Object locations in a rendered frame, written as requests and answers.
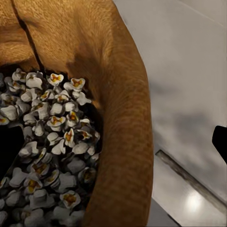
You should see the popcorn bag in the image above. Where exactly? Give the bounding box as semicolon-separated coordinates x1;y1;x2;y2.
0;0;154;227

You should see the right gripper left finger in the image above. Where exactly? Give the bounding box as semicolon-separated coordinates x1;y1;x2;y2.
0;126;24;182

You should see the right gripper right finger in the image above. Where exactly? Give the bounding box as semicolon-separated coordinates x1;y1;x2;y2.
212;126;227;163

